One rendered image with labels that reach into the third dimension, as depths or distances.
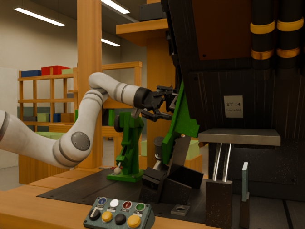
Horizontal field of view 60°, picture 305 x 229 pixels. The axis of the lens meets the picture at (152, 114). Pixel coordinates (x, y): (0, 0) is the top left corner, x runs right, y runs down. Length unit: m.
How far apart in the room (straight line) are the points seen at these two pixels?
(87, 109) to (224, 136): 0.46
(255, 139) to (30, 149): 0.55
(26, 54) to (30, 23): 1.03
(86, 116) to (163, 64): 0.50
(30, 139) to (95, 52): 0.77
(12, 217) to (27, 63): 8.59
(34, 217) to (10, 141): 0.21
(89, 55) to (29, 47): 8.11
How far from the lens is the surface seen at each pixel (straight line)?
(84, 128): 0.79
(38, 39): 9.74
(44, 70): 7.29
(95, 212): 0.68
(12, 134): 0.72
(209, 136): 0.57
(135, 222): 0.63
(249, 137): 0.57
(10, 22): 9.24
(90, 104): 0.88
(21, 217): 0.82
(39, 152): 0.78
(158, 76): 1.20
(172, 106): 0.85
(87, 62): 1.39
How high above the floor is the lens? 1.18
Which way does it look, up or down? 1 degrees down
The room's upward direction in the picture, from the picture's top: straight up
